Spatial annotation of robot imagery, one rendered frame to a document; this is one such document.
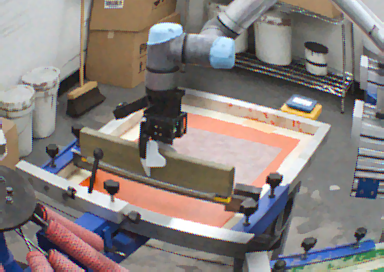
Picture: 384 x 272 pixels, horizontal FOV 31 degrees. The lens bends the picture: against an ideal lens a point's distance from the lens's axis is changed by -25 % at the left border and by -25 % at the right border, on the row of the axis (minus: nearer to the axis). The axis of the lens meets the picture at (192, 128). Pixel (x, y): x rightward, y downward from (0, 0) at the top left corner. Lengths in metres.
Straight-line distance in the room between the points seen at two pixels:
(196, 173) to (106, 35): 3.51
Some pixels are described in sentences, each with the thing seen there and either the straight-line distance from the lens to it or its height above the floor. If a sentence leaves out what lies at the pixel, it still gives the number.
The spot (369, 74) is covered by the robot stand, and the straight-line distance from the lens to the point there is 2.56.
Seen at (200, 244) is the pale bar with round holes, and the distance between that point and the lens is 1.85.
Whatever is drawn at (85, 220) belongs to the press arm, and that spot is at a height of 1.04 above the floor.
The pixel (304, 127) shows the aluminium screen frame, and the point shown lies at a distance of 2.58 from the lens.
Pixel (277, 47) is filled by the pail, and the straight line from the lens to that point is 5.54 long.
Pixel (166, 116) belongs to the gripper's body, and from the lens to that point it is 2.00.
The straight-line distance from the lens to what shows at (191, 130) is 2.54.
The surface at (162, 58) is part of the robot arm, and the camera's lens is 1.94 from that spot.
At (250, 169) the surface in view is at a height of 0.96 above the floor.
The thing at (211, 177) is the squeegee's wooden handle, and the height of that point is 1.08.
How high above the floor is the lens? 1.97
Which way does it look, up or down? 23 degrees down
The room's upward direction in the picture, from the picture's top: 3 degrees clockwise
